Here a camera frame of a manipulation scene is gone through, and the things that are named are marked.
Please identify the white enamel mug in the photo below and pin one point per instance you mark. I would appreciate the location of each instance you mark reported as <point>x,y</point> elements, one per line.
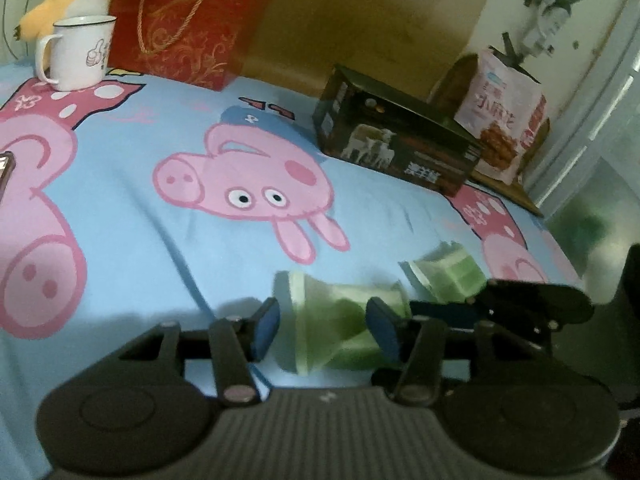
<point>75,55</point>

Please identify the brown flat phone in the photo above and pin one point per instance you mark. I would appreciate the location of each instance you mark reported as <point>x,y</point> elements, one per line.
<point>4,170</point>

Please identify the red gift bag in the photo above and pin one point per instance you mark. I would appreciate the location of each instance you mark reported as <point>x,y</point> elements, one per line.
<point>200,20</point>

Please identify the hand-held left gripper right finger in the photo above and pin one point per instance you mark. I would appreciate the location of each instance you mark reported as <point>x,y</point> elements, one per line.
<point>382,330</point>

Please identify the black and white wall decal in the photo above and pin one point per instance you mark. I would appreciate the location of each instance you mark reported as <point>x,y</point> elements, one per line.
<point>550,5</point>

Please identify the cartoon pig bed sheet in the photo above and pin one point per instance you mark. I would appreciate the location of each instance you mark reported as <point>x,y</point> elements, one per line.
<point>150,250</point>

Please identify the black carton box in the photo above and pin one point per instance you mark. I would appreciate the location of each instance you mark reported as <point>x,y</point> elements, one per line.
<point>400,130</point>

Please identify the brown wooden headboard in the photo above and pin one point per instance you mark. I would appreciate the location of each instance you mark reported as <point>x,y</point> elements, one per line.
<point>375,10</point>

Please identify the large pink snack bag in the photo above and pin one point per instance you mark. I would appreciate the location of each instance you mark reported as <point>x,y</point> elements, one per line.
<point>500,110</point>

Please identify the white curtain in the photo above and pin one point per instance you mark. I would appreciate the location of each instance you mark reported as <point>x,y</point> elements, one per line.
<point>600,125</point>

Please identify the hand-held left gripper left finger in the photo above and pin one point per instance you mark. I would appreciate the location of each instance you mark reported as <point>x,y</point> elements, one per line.
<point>265,330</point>

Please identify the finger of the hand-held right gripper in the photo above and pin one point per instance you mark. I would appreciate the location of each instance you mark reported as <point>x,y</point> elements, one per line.
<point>445,312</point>

